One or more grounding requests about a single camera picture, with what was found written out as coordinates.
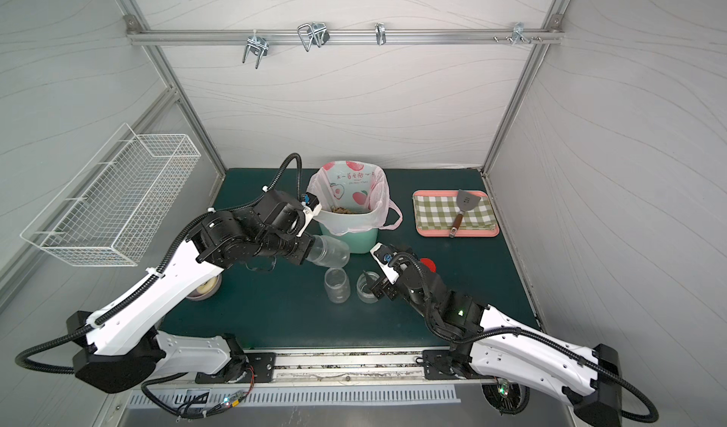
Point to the white wire basket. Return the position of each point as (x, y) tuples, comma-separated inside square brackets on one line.
[(109, 212)]

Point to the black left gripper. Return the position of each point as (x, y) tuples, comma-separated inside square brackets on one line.
[(303, 249)]

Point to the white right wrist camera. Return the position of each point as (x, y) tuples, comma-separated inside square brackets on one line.
[(384, 256)]

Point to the metal hook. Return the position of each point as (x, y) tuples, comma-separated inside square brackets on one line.
[(518, 36), (380, 34), (256, 48), (313, 34)]

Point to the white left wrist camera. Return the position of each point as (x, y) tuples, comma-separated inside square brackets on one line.
[(311, 208)]

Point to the green white checkered cloth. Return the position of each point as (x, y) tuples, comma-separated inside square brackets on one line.
[(439, 213)]

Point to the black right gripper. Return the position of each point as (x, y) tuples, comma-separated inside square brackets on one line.
[(389, 282)]

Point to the white slotted cable duct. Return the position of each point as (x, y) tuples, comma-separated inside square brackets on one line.
[(284, 396)]

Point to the grey bowl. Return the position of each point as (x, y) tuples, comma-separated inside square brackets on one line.
[(206, 290)]

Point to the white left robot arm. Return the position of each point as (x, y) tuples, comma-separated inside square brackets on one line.
[(119, 346)]

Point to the aluminium crossbar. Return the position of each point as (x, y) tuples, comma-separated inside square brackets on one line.
[(340, 37)]

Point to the pile of peanuts in bin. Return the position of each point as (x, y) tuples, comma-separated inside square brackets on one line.
[(346, 211)]

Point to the glass peanut jar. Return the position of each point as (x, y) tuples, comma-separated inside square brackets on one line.
[(363, 286)]

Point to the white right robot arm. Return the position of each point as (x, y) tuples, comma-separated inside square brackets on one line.
[(601, 398)]

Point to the pink plastic tray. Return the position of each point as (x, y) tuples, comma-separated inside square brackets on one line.
[(461, 233)]

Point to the steel spatula wooden handle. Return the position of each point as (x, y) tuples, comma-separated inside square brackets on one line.
[(465, 201)]

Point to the mint green trash bin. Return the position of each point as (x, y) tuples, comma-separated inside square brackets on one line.
[(358, 243)]

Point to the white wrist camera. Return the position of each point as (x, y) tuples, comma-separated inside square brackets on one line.
[(384, 256), (311, 208)]

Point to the pink white plastic bin bag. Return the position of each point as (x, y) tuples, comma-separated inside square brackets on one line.
[(354, 184)]

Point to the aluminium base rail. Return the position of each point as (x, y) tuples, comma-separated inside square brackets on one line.
[(394, 365)]

